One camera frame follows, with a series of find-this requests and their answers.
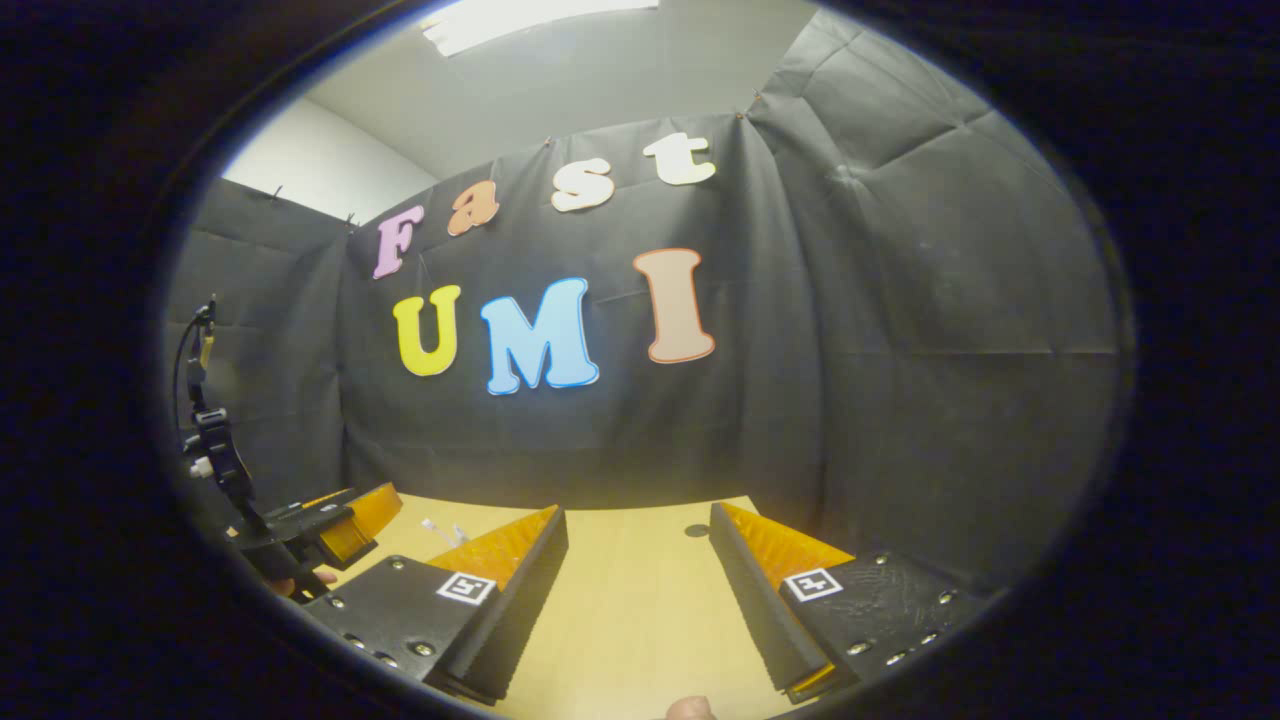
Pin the light wooden desktop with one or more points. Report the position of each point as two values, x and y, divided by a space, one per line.
630 600

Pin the black backdrop cloth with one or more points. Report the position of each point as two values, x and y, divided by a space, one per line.
800 400

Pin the large ceiling light panel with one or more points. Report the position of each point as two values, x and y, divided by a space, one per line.
540 20

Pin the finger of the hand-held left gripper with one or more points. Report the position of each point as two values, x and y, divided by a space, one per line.
330 522
325 496

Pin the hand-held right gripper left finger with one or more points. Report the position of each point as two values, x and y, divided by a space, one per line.
525 600

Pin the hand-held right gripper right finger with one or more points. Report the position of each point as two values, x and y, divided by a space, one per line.
755 600

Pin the small beige toothpaste tube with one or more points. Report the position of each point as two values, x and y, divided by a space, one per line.
458 534

